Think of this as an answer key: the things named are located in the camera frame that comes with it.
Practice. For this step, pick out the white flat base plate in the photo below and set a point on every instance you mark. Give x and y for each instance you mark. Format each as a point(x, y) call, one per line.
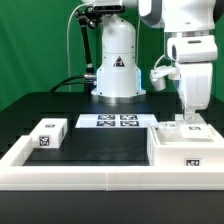
point(116, 121)

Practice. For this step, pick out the white door panel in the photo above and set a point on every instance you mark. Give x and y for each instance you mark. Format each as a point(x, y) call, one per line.
point(168, 125)
point(195, 128)

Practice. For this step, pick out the small white cabinet block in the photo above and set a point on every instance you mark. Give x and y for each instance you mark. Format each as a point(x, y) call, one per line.
point(49, 133)

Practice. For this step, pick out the black camera on mount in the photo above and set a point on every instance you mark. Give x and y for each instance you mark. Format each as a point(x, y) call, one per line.
point(108, 6)

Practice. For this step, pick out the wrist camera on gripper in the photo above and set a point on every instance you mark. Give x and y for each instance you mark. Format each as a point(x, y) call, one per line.
point(157, 76)

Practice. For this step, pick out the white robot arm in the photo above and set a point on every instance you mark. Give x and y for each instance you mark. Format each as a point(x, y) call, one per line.
point(118, 76)

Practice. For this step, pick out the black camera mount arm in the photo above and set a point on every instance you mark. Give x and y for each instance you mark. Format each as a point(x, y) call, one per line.
point(87, 19)

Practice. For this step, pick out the white cabinet body box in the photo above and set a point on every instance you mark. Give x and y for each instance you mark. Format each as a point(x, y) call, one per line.
point(170, 148)

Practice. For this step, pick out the white U-shaped frame wall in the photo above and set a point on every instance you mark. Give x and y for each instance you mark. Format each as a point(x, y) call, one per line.
point(16, 175)

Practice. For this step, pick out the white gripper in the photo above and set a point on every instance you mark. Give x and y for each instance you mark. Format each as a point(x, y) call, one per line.
point(193, 57)

